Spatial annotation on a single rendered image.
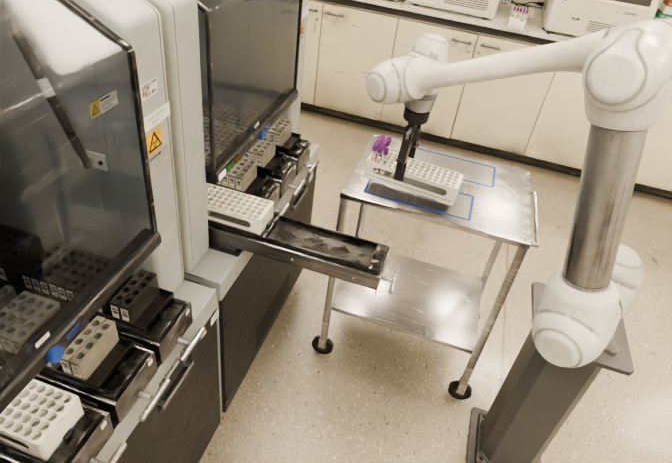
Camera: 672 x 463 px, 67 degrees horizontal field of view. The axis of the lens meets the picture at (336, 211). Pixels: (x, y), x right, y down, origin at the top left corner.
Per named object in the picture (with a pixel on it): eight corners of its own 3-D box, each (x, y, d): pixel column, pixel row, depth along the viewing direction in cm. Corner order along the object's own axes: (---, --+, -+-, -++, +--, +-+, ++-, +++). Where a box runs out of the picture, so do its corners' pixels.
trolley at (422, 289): (309, 352, 212) (330, 190, 163) (341, 279, 248) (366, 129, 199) (469, 405, 200) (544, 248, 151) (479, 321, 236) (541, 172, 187)
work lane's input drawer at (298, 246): (153, 229, 151) (149, 204, 146) (178, 204, 162) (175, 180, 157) (390, 301, 139) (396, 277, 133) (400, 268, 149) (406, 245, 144)
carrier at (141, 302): (152, 289, 121) (149, 271, 118) (160, 291, 121) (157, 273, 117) (122, 324, 112) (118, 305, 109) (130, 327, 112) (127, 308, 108)
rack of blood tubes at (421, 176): (362, 176, 164) (365, 160, 160) (372, 162, 172) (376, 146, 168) (452, 206, 157) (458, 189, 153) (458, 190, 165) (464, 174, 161)
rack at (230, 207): (165, 210, 148) (163, 193, 144) (183, 192, 156) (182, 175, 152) (260, 238, 143) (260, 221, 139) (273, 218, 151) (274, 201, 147)
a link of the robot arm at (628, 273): (626, 311, 143) (665, 253, 130) (604, 347, 131) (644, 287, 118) (570, 280, 151) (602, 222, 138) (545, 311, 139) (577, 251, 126)
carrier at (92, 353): (111, 336, 109) (107, 318, 106) (120, 339, 109) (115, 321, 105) (74, 380, 100) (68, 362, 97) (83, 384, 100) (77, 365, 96)
